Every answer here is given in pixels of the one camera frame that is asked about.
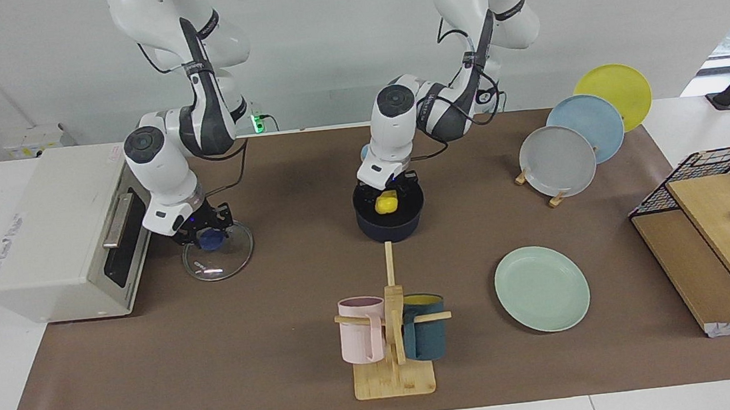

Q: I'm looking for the dark teal mug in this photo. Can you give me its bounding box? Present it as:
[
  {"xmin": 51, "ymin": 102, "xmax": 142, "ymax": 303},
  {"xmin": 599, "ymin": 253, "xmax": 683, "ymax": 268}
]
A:
[{"xmin": 399, "ymin": 291, "xmax": 450, "ymax": 363}]

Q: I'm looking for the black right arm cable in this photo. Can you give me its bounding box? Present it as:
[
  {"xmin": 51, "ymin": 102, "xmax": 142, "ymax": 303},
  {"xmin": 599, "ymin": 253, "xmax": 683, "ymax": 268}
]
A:
[{"xmin": 135, "ymin": 33, "xmax": 254, "ymax": 201}]

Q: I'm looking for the white toaster oven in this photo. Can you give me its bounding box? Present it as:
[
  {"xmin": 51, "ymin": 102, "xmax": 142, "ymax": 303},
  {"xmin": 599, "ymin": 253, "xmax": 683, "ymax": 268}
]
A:
[{"xmin": 0, "ymin": 138, "xmax": 175, "ymax": 329}]

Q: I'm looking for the brown wooden cutting board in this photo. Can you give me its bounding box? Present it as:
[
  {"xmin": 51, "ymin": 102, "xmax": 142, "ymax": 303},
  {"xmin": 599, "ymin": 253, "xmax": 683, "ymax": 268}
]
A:
[{"xmin": 631, "ymin": 205, "xmax": 730, "ymax": 339}]

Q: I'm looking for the dark blue saucepan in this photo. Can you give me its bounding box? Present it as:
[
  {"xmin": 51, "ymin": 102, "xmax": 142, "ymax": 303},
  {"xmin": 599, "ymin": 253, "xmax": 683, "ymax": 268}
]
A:
[{"xmin": 351, "ymin": 173, "xmax": 428, "ymax": 246}]

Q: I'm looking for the glass lid with blue knob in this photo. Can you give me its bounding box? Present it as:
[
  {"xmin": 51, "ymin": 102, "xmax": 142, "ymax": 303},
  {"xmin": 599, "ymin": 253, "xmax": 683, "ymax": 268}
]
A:
[{"xmin": 179, "ymin": 217, "xmax": 257, "ymax": 285}]

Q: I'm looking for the grey plate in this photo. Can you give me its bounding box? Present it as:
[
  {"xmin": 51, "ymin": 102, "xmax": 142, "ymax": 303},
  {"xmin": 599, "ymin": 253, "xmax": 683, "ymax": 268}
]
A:
[{"xmin": 517, "ymin": 121, "xmax": 600, "ymax": 202}]

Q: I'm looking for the light blue plate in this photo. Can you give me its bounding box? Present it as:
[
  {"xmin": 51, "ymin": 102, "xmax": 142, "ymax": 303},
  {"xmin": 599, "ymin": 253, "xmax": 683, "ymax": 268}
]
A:
[{"xmin": 543, "ymin": 91, "xmax": 628, "ymax": 169}]

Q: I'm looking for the brown table mat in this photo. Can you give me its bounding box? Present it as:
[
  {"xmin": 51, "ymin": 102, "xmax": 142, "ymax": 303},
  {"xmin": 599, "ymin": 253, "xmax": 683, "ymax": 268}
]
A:
[{"xmin": 0, "ymin": 89, "xmax": 730, "ymax": 410}]

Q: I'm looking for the pink mug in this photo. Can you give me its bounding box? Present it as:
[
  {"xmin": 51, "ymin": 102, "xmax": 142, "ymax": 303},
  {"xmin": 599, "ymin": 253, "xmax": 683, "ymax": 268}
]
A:
[{"xmin": 337, "ymin": 294, "xmax": 391, "ymax": 367}]

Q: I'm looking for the yellow plate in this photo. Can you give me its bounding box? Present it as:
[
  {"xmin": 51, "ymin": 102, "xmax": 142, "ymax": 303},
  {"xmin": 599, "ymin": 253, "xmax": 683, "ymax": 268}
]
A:
[{"xmin": 571, "ymin": 60, "xmax": 656, "ymax": 137}]

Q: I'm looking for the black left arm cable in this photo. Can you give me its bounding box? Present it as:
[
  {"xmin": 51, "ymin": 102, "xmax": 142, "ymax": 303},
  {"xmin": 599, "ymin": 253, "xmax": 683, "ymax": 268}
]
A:
[{"xmin": 396, "ymin": 12, "xmax": 509, "ymax": 163}]

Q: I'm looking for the wooden mug rack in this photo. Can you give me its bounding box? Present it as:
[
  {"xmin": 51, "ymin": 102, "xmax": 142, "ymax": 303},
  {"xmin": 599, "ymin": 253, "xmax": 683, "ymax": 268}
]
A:
[{"xmin": 327, "ymin": 236, "xmax": 459, "ymax": 403}]

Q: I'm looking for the white power strip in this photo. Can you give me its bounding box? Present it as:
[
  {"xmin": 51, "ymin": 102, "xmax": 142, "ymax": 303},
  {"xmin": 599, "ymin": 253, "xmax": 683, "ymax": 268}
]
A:
[{"xmin": 1, "ymin": 123, "xmax": 76, "ymax": 160}]

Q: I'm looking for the pale green plate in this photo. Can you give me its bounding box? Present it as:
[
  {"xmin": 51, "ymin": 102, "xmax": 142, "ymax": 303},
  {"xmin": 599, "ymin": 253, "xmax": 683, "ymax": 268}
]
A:
[{"xmin": 491, "ymin": 241, "xmax": 594, "ymax": 338}]

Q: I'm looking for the wooden plate rack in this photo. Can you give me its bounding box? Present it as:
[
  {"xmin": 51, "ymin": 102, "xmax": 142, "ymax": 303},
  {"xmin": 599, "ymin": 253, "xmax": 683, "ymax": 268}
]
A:
[{"xmin": 514, "ymin": 165, "xmax": 570, "ymax": 212}]

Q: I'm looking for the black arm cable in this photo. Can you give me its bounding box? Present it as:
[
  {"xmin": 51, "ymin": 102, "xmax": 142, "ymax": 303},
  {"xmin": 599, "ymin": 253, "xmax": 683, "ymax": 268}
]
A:
[
  {"xmin": 135, "ymin": 33, "xmax": 254, "ymax": 201},
  {"xmin": 396, "ymin": 12, "xmax": 509, "ymax": 163}
]

